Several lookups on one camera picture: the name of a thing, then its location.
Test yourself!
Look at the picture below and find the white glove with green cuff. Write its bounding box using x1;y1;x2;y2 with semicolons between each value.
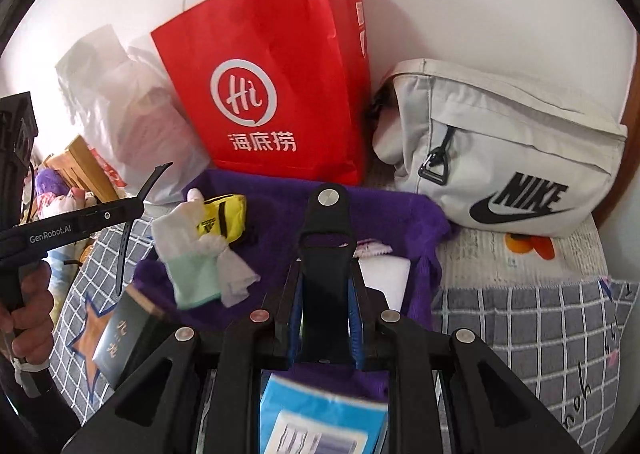
151;189;261;309

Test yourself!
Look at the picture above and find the red paper bag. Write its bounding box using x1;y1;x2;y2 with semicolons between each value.
150;0;371;187

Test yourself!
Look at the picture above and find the person's left forearm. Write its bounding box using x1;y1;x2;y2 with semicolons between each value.
0;354;81;454

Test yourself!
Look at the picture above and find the blue packet with white label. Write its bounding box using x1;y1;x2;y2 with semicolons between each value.
260;371;390;454

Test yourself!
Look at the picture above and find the light wooden frame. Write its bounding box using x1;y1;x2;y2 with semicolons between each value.
42;134;121;205

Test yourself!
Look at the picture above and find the red and white packet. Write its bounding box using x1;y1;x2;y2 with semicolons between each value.
87;146;126;189

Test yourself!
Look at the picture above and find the person's left hand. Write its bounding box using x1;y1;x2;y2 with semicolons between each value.
0;261;55;360

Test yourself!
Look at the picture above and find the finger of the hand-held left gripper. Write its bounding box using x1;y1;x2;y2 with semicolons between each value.
114;219;136;297
141;162;174;205

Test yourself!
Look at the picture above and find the small patterned tissue pack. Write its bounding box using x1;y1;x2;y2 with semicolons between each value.
350;236;393;259

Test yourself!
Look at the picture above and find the purple towel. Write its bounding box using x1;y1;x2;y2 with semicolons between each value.
132;169;453;400

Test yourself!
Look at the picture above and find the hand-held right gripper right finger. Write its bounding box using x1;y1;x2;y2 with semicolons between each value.
347;259;583;454

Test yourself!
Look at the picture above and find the dark green box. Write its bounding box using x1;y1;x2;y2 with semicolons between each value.
92;296;167;385

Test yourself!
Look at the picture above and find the small yellow pouch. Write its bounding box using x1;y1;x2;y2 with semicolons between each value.
197;194;248;249

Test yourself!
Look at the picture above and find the white tissue packet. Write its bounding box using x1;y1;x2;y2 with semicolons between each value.
360;258;412;315

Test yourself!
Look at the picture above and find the white wristband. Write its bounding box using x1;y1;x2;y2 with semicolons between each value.
12;356;53;399

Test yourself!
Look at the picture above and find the grey checked blanket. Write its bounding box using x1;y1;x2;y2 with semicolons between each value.
50;221;640;454

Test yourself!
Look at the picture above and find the white plastic bag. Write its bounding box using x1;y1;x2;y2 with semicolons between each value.
55;24;211;205

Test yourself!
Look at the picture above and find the grey waist bag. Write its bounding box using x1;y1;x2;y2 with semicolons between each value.
370;58;628;239

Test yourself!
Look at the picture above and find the white and pink plush toy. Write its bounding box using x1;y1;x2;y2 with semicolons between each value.
35;186;98;223

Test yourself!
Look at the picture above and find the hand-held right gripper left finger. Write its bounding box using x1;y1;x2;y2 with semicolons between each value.
62;259;306;454

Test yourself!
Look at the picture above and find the purple plush toy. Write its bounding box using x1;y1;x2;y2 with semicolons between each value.
35;169;68;199

